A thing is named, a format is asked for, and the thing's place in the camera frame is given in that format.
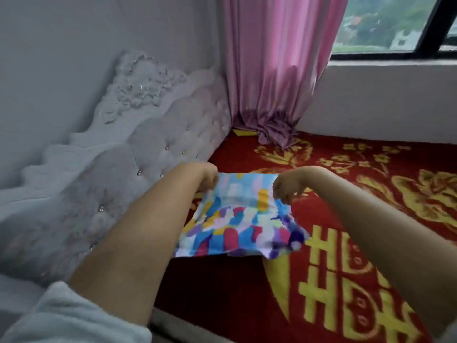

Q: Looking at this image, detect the colourful patterned pillow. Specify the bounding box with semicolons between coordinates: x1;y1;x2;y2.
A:
174;172;310;260

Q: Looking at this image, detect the person's white sleeve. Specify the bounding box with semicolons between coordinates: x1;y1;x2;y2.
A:
0;281;152;343

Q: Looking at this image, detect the pink curtain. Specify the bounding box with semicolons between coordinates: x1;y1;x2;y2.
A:
218;0;350;150

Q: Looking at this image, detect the white tufted bed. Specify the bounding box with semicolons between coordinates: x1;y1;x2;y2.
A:
0;50;233;343

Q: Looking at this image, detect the black framed window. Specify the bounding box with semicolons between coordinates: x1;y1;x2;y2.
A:
330;0;457;61

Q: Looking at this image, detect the floral mattress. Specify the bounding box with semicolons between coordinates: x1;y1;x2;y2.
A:
151;310;229;343

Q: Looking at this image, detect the person's right forearm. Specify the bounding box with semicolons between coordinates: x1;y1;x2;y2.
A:
303;167;457;336

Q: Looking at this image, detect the red gold floral blanket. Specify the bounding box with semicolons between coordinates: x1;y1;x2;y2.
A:
153;129;457;343

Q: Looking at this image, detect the person's right hand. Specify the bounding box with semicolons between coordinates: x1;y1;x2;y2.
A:
272;166;313;205

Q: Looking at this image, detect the person's left hand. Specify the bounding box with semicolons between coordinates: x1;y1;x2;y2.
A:
185;161;219;193

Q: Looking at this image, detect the person's left forearm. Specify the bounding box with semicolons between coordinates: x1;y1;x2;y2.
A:
68;162;204;327

